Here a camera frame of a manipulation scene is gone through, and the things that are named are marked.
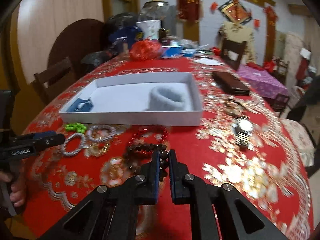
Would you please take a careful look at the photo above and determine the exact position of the silver grey rope bracelet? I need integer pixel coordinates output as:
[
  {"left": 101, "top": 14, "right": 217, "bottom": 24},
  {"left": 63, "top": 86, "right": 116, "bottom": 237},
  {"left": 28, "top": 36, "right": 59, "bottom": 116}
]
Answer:
[{"left": 61, "top": 132, "right": 87, "bottom": 157}]

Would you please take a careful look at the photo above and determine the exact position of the blue velvet jewelry stand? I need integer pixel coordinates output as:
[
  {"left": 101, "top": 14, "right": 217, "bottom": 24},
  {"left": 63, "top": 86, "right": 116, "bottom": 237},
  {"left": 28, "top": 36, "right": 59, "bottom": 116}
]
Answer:
[{"left": 66, "top": 98, "right": 94, "bottom": 113}]

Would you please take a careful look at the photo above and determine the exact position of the grey plush watch pillow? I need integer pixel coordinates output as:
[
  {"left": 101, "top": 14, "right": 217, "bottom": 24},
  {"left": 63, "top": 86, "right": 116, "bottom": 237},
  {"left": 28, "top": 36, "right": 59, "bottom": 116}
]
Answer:
[{"left": 146, "top": 86, "right": 186, "bottom": 112}]

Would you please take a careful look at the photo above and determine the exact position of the person's left hand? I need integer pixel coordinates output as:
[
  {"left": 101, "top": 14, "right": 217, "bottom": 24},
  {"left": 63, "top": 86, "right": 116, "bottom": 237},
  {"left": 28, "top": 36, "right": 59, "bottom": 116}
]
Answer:
[{"left": 1, "top": 171, "right": 26, "bottom": 207}]

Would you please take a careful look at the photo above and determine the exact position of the red floral tablecloth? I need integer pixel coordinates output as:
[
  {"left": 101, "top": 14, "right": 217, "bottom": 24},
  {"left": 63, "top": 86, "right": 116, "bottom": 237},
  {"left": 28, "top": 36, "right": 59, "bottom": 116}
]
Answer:
[{"left": 22, "top": 57, "right": 313, "bottom": 239}]

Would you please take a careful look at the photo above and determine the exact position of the dark wooden chair left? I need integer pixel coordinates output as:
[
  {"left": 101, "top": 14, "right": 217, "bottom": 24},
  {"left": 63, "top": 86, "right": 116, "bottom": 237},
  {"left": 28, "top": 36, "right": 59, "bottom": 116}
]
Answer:
[{"left": 32, "top": 57, "right": 76, "bottom": 105}]

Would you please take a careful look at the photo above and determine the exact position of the dark wooden chair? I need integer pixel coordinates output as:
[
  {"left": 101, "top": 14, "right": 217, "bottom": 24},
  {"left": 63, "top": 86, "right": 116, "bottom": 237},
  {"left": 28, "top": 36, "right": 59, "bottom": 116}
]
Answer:
[
  {"left": 32, "top": 57, "right": 76, "bottom": 105},
  {"left": 220, "top": 38, "right": 247, "bottom": 70}
]

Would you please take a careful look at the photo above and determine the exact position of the gold silver wristwatch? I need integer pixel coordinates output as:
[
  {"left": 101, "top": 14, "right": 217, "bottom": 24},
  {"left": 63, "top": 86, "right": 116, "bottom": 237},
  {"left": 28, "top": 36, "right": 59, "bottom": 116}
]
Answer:
[{"left": 233, "top": 117, "right": 254, "bottom": 149}]

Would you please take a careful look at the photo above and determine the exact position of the white shallow cardboard tray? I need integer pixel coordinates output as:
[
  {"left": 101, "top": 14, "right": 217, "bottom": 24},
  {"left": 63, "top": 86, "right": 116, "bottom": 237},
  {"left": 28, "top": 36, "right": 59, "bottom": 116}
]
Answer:
[{"left": 59, "top": 72, "right": 203, "bottom": 126}]

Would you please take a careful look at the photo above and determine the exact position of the dark brown leather wallet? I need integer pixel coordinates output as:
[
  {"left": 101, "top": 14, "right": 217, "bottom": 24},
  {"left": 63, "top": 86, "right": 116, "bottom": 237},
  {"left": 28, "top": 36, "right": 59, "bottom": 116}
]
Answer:
[{"left": 212, "top": 71, "right": 250, "bottom": 96}]

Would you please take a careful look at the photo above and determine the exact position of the black plastic bag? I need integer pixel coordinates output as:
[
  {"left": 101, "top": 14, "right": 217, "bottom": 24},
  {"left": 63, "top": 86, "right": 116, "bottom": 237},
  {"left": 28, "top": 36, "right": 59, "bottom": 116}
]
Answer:
[{"left": 81, "top": 49, "right": 118, "bottom": 68}]

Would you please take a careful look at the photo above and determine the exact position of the purple covered side table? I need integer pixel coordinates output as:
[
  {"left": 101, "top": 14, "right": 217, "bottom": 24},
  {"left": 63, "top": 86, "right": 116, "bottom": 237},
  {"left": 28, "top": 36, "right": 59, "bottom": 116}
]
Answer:
[{"left": 237, "top": 64, "right": 289, "bottom": 99}]

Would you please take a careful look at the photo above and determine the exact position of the blue plastic package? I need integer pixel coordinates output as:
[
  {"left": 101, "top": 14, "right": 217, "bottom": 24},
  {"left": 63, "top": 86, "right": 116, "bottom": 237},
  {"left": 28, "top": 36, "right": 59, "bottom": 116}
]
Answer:
[{"left": 161, "top": 46, "right": 183, "bottom": 59}]

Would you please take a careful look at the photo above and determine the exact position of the red plastic bag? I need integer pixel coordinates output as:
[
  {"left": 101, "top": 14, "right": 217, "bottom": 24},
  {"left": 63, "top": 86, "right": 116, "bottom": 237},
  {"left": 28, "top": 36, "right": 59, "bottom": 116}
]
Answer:
[{"left": 130, "top": 39, "right": 163, "bottom": 61}]

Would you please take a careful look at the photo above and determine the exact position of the dark wooden chair far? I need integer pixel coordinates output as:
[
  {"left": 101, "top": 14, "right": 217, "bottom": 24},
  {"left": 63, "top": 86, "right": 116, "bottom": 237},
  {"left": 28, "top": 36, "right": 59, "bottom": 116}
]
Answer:
[{"left": 220, "top": 38, "right": 247, "bottom": 70}]

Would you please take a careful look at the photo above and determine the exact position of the chair with black jacket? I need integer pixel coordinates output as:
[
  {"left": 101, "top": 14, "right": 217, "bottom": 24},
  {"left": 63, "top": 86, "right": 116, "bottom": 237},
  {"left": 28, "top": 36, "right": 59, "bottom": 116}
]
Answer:
[{"left": 286, "top": 75, "right": 320, "bottom": 122}]

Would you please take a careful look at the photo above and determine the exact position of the dark wine bottle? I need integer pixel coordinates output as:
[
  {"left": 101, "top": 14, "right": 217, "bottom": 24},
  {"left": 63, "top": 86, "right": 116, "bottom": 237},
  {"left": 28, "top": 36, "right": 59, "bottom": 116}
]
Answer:
[{"left": 158, "top": 19, "right": 168, "bottom": 45}]

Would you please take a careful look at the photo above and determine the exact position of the clear glass jar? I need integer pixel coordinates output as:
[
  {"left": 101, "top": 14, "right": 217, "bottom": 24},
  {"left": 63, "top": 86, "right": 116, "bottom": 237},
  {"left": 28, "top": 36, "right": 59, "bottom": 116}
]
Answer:
[{"left": 116, "top": 36, "right": 129, "bottom": 55}]

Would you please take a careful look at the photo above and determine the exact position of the white paper gift bag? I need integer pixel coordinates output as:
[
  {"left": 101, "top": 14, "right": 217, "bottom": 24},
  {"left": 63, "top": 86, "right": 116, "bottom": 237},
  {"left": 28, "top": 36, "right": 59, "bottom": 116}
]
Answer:
[{"left": 136, "top": 20, "right": 161, "bottom": 40}]

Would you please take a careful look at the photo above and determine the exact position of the blue tote bag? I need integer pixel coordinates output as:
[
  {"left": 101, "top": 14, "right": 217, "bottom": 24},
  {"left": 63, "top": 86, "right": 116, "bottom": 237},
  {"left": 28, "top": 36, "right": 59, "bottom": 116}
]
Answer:
[{"left": 109, "top": 25, "right": 144, "bottom": 49}]

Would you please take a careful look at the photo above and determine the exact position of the gold bead bracelet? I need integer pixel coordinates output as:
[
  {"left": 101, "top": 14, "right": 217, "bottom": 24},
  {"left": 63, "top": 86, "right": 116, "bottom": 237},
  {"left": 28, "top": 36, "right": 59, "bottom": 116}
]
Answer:
[{"left": 83, "top": 142, "right": 111, "bottom": 158}]

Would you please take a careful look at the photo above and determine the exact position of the red bead bracelet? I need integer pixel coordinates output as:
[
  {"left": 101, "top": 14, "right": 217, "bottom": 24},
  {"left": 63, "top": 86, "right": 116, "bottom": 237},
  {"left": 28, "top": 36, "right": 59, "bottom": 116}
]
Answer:
[{"left": 130, "top": 125, "right": 171, "bottom": 145}]

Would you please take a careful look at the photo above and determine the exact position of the green bead bracelet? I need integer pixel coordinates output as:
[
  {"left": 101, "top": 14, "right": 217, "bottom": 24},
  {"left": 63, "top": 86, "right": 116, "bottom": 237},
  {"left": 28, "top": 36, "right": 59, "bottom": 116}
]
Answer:
[{"left": 64, "top": 122, "right": 89, "bottom": 134}]

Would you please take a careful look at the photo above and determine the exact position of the lilac braided bracelet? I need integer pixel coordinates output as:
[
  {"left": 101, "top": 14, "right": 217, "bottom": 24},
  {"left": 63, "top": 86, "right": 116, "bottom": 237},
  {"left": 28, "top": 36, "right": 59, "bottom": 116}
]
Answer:
[{"left": 87, "top": 125, "right": 117, "bottom": 144}]

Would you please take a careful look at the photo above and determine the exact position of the floral cloth on wall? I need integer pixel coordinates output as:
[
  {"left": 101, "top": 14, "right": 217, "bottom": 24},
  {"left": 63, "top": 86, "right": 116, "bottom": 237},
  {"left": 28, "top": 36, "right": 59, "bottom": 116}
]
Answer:
[{"left": 219, "top": 21, "right": 256, "bottom": 63}]

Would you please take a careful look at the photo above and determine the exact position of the framed red wall picture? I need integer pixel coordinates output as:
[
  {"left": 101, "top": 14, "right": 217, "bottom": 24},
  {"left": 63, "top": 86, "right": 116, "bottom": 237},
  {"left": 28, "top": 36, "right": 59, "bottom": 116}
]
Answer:
[{"left": 219, "top": 0, "right": 253, "bottom": 25}]

